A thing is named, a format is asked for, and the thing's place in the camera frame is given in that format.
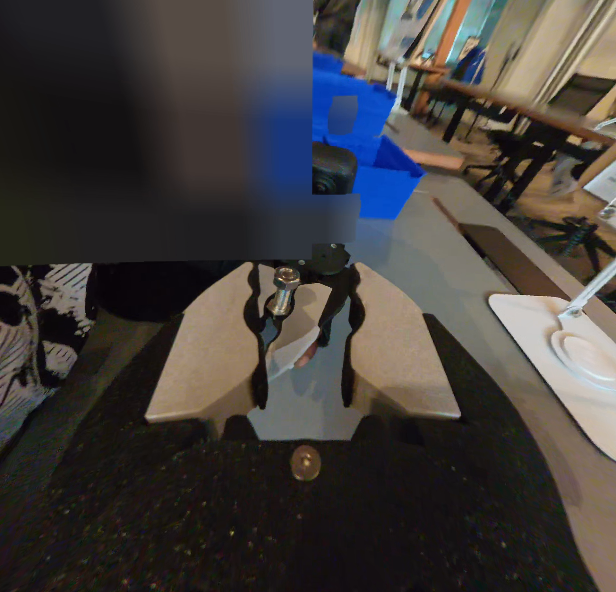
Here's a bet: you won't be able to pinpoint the grey desk wooden edge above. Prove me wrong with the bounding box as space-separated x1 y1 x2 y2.
385 115 466 172

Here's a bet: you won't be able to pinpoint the silver hex bolt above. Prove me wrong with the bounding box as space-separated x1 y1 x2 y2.
266 267 301 316

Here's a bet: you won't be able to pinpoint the person's left forearm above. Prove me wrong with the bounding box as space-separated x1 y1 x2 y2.
94 263 251 320

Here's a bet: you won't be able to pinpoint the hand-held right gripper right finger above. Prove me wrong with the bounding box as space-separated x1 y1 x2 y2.
342 263 462 419

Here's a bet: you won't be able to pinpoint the black office chair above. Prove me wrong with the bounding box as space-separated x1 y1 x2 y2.
549 73 616 117

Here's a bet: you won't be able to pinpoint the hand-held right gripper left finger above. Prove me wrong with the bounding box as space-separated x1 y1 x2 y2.
146 263 269 440

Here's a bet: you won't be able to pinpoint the white document stand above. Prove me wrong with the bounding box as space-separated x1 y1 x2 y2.
487 260 616 461
380 0 455 99

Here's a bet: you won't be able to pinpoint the blue plastic bin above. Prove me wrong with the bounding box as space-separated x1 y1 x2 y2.
313 52 398 137
313 135 427 219

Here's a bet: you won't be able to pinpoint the person's black printed shirt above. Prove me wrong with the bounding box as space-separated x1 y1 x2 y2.
0 264 98 441

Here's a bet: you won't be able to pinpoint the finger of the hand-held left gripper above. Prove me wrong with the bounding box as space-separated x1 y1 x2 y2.
315 269 354 348
260 283 335 381

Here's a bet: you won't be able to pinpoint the wooden desk black legs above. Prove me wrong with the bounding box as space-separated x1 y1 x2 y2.
423 78 616 205

